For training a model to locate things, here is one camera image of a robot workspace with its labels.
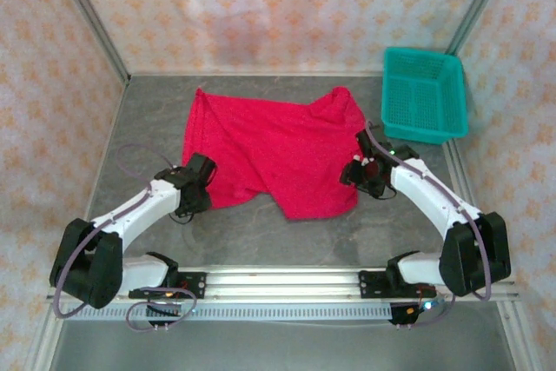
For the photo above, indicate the red t-shirt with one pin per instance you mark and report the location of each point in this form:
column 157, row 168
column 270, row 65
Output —
column 282, row 154

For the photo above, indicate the teal plastic basket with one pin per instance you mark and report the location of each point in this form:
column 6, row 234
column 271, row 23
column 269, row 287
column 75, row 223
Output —
column 425, row 93

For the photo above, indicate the patterned fabric backdrop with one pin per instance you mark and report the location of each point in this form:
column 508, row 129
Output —
column 278, row 10

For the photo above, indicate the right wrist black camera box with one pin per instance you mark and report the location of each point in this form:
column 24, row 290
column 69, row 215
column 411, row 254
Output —
column 349, row 173

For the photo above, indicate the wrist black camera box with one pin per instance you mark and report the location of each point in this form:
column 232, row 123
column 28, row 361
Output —
column 349, row 173
column 200, row 202

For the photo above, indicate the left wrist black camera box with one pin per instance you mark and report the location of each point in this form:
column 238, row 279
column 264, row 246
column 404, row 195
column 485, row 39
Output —
column 200, row 202

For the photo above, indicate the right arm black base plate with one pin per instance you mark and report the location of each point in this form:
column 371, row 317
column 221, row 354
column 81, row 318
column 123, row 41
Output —
column 369, row 286

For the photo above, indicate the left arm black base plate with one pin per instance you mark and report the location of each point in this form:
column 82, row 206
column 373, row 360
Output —
column 197, row 286

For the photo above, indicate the aluminium mounting rail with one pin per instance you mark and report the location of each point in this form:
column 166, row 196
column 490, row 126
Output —
column 282, row 284

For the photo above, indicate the aluminium frame post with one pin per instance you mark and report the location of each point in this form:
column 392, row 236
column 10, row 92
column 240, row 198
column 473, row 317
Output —
column 91, row 19
column 478, row 1

